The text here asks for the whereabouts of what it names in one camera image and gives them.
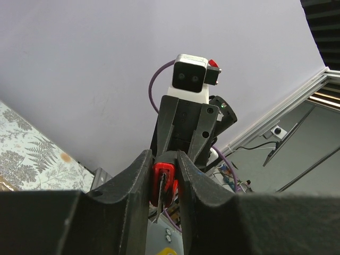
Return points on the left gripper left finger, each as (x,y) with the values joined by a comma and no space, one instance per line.
(111,219)

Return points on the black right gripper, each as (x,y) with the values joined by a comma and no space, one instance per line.
(186,126)

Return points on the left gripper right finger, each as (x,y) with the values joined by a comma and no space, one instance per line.
(216,221)

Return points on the red black utility knife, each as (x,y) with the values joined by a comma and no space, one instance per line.
(163,186)

